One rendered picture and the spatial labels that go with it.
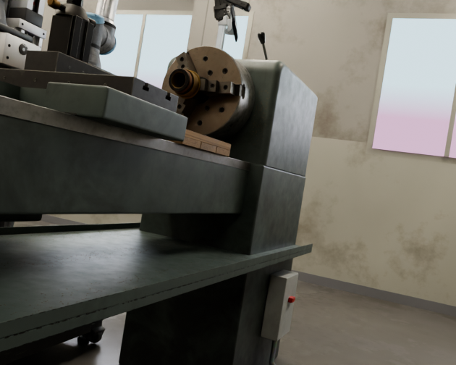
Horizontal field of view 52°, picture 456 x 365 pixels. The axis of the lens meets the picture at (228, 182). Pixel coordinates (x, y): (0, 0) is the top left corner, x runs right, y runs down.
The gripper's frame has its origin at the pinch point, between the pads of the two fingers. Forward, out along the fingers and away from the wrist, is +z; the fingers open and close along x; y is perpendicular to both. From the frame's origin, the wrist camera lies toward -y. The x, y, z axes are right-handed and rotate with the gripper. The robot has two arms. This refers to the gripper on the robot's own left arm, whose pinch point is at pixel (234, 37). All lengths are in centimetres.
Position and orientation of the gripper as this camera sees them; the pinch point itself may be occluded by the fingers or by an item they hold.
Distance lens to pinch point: 212.6
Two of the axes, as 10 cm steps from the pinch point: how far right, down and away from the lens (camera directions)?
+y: -9.7, 1.0, 2.3
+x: -2.3, 0.1, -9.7
